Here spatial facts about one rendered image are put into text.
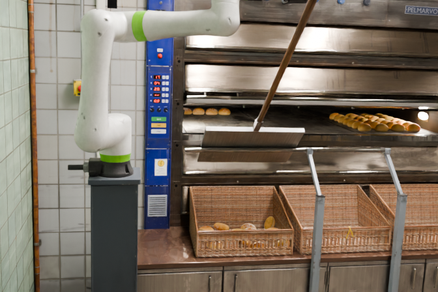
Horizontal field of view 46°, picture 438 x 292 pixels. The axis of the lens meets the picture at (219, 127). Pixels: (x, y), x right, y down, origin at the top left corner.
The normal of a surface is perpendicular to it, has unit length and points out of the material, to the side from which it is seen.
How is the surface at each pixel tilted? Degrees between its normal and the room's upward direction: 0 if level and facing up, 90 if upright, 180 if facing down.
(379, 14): 90
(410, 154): 70
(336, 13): 90
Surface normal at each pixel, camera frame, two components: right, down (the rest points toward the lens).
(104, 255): 0.17, 0.17
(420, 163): 0.17, -0.18
